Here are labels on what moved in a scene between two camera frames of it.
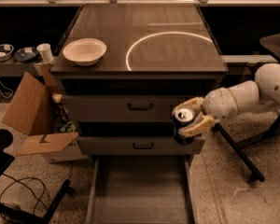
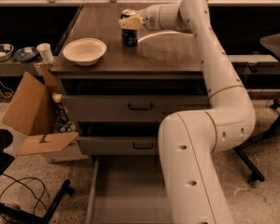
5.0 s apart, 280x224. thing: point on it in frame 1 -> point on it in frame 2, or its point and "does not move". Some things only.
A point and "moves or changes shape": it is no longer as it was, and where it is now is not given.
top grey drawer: [122, 108] does not move
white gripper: [221, 105] -> [150, 20]
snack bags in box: [60, 111] does not move
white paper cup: [45, 49] does not move
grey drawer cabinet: [159, 58] does not move
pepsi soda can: [182, 118] moves or changes shape
